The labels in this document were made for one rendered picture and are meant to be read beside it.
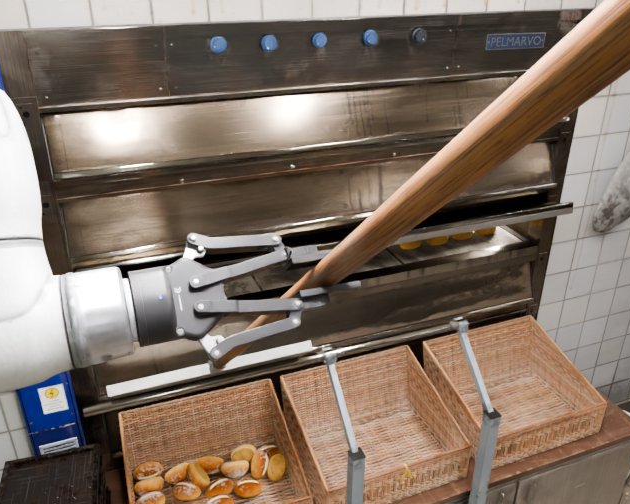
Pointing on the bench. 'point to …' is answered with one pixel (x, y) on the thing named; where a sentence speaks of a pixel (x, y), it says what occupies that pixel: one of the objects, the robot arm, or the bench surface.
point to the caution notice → (53, 398)
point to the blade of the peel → (206, 371)
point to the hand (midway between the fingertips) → (323, 274)
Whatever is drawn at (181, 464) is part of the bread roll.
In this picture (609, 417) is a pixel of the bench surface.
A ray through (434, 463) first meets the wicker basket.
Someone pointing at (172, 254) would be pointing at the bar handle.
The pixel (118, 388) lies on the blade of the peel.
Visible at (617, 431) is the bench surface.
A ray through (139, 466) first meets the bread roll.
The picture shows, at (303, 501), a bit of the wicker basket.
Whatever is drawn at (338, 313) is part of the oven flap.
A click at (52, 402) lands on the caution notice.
